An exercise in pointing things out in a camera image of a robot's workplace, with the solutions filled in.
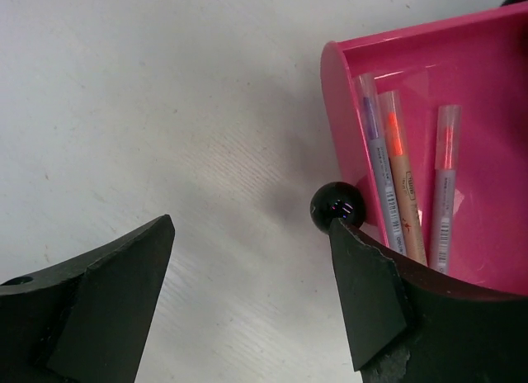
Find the orange slim highlighter pen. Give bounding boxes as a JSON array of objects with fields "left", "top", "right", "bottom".
[{"left": 379, "top": 90, "right": 427, "bottom": 266}]

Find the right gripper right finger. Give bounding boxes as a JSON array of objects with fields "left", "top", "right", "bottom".
[{"left": 328, "top": 219, "right": 527, "bottom": 382}]

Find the purple red-tip pen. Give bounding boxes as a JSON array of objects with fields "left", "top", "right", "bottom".
[{"left": 429, "top": 105, "right": 461, "bottom": 274}]

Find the purple slim highlighter pen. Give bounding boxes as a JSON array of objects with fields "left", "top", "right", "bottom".
[{"left": 354, "top": 73, "right": 407, "bottom": 256}]

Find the black pink drawer organizer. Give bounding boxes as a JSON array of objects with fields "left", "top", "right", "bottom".
[{"left": 320, "top": 2, "right": 527, "bottom": 295}]

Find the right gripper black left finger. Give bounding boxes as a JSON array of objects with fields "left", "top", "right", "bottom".
[{"left": 1, "top": 215, "right": 174, "bottom": 382}]

